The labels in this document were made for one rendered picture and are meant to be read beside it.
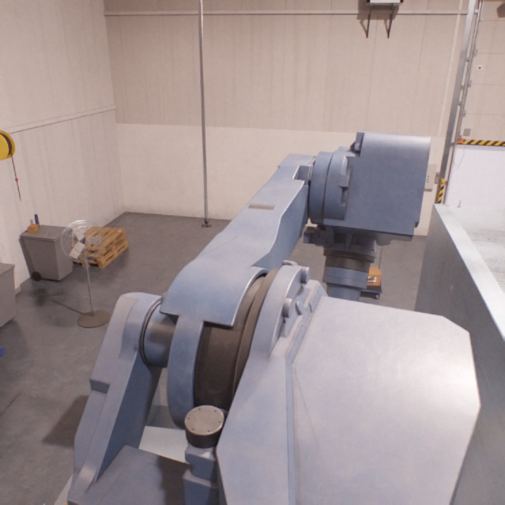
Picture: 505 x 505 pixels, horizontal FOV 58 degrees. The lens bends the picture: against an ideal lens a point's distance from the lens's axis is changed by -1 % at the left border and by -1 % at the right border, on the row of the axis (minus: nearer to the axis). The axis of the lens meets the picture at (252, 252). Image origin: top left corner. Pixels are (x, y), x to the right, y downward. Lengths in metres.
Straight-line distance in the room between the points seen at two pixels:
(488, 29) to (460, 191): 3.51
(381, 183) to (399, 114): 9.88
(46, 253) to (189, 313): 8.70
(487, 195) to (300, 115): 4.85
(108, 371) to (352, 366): 0.45
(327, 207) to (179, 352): 0.88
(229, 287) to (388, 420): 0.31
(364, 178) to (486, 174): 10.64
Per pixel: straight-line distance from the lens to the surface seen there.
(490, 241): 2.79
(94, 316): 8.11
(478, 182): 12.12
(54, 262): 9.37
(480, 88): 11.51
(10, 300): 8.40
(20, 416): 6.59
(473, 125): 11.59
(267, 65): 11.40
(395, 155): 1.52
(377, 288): 8.67
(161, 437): 4.90
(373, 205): 1.49
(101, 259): 9.86
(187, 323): 0.73
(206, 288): 0.76
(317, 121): 11.35
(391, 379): 0.68
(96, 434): 0.89
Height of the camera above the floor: 4.12
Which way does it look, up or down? 24 degrees down
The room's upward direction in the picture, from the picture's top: 1 degrees clockwise
